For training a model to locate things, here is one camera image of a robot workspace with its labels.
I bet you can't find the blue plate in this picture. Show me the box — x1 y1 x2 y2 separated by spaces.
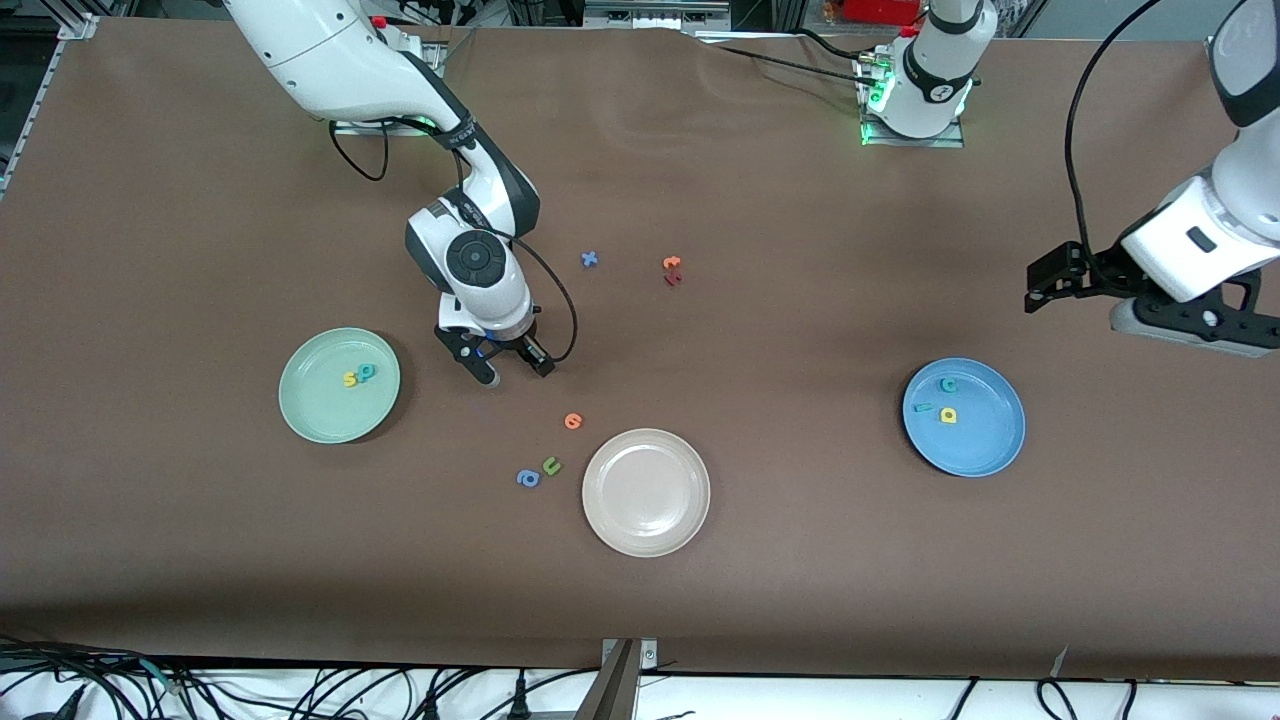
902 357 1027 478

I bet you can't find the beige plate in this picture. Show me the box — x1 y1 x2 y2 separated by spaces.
581 428 712 558

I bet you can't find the green plate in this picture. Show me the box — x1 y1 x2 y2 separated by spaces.
278 327 402 445

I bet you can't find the red box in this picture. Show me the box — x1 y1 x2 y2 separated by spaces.
845 0 926 26

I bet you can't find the grey electronics box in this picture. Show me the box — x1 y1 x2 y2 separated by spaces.
585 0 733 31

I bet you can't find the brown table cover mat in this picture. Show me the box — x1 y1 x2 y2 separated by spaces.
0 18 1280 683

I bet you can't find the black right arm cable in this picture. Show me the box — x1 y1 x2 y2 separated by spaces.
328 118 579 366

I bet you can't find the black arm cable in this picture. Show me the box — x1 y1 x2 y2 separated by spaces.
328 118 579 366
1063 0 1171 276

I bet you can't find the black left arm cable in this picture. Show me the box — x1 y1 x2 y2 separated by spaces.
1063 0 1171 276

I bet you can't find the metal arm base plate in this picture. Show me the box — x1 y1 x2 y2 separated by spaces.
858 55 966 149
333 25 446 136

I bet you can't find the black base cable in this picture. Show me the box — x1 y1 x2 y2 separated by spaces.
715 28 871 81

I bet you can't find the dark metal post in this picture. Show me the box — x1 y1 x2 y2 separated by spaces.
573 640 641 720

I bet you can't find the aluminium frame profile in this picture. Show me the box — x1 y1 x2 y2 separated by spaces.
0 12 99 196

